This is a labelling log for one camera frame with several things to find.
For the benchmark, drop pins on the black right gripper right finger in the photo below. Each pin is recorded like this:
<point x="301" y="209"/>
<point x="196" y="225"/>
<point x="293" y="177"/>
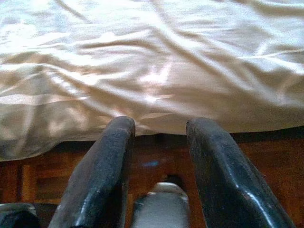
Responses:
<point x="225" y="180"/>

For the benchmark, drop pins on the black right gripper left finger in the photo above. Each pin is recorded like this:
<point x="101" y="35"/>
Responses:
<point x="99" y="178"/>

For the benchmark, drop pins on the black right robot foot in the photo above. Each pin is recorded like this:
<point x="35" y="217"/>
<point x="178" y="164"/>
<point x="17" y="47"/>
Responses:
<point x="174" y="178"/>

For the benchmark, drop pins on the black robot foot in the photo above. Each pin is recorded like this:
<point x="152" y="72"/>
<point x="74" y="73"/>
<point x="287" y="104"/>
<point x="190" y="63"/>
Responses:
<point x="174" y="178"/>
<point x="16" y="218"/>

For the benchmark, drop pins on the silver right robot leg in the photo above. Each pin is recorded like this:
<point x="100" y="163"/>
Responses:
<point x="161" y="209"/>

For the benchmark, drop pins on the black left robot foot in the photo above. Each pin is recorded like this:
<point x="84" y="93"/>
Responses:
<point x="16" y="218"/>

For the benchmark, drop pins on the beige leaf pattern bed sheet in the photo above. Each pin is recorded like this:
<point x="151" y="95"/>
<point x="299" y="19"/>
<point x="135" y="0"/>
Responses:
<point x="142" y="59"/>

